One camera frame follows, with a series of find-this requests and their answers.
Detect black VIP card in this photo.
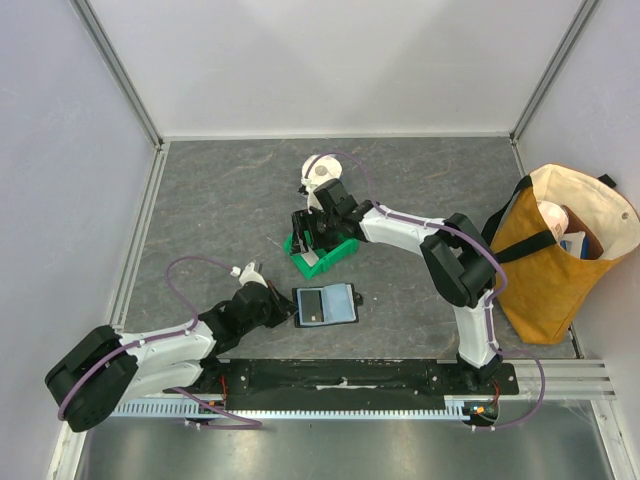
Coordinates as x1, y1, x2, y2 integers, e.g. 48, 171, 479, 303
296, 289, 324, 327

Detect green plastic bin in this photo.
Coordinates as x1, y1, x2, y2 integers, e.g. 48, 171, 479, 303
283, 234, 360, 280

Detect black leather card holder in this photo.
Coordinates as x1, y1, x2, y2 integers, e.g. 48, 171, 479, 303
292, 283, 364, 328

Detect light blue card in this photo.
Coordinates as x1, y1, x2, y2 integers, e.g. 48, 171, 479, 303
321, 283, 357, 325

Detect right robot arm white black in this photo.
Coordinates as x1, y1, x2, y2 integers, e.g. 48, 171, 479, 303
291, 179, 501, 394

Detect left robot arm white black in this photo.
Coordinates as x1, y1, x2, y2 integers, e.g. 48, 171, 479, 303
45, 281, 296, 432

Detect stack of white cards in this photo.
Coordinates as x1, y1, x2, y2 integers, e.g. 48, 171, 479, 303
301, 251, 320, 268

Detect toilet paper roll blue wrapper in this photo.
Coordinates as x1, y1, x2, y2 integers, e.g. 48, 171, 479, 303
299, 154, 343, 196

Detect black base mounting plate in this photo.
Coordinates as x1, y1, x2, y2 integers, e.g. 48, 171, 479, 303
188, 359, 519, 396

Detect mustard canvas tote bag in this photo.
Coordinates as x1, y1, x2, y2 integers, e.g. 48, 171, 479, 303
482, 164, 639, 344

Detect items inside tote bag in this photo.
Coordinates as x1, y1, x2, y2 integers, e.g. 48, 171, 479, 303
537, 201, 604, 260

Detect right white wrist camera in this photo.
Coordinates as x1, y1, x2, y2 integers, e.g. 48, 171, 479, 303
301, 176, 325, 211

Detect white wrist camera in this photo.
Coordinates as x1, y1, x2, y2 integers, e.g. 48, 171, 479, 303
301, 176, 325, 211
230, 261, 268, 287

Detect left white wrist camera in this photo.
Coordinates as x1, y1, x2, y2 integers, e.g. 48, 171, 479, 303
230, 261, 268, 287

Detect left aluminium frame post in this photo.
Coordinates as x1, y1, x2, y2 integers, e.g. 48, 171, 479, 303
69, 0, 164, 150

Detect aluminium frame post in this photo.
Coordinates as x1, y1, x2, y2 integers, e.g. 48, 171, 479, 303
69, 0, 164, 150
509, 0, 600, 147

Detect right aluminium frame post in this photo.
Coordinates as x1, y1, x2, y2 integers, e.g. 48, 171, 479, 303
509, 0, 600, 147

